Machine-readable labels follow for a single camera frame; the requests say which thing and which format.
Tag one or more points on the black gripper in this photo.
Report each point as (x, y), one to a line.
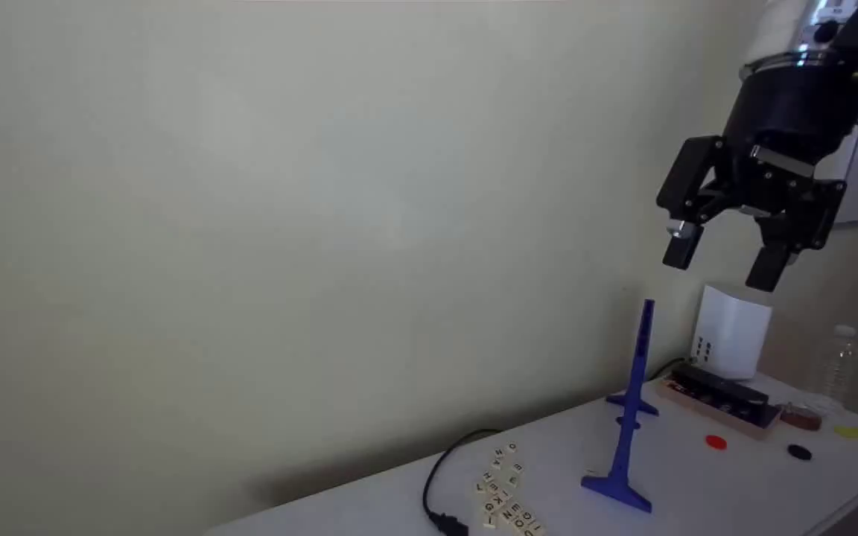
(782, 127)

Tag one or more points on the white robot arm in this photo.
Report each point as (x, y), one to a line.
(802, 35)

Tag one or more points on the small brown wooden object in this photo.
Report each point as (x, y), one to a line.
(802, 419)

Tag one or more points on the black game token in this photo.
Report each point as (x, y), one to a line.
(800, 452)

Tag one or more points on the white speaker box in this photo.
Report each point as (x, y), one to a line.
(727, 336)

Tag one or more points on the black remote control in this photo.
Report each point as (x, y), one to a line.
(712, 389)

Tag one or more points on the blue connect four grid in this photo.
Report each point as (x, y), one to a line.
(614, 483)

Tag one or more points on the white letter tiles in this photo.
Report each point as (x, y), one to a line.
(499, 496)

